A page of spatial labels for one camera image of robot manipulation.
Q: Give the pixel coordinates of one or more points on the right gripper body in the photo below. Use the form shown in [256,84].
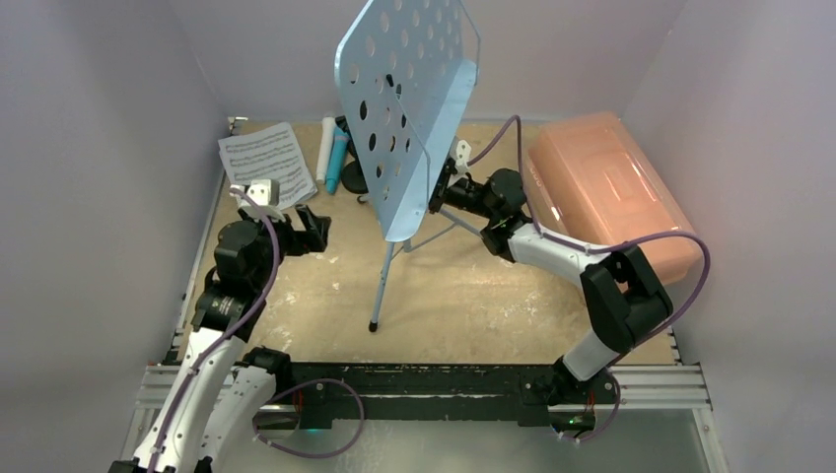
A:
[448,193]

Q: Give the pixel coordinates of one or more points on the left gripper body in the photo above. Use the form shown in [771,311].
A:
[295,241]

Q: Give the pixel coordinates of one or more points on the black mic stand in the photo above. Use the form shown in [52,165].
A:
[352,178]
[342,124]

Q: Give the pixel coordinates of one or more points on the sheet music page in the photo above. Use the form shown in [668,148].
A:
[273,153]

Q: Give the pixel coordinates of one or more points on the blue toy microphone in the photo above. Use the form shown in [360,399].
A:
[336,160]

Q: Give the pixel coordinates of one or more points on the white toy microphone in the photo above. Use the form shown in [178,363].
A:
[328,125]

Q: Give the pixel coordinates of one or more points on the light blue music stand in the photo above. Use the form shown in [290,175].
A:
[404,82]

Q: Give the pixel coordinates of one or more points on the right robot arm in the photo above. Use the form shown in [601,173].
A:
[624,296]

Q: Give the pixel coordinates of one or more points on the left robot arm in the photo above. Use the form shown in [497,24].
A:
[219,386]

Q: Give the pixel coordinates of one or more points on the pink plastic storage box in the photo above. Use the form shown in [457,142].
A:
[587,178]

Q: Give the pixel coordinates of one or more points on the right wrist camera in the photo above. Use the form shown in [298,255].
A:
[461,154]

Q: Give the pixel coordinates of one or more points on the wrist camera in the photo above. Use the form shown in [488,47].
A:
[259,197]
[461,154]

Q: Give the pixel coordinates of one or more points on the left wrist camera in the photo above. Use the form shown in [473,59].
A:
[259,197]

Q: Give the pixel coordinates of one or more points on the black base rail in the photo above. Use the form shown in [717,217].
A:
[528,395]

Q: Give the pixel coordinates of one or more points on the aluminium frame rail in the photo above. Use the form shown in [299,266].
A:
[637,388]

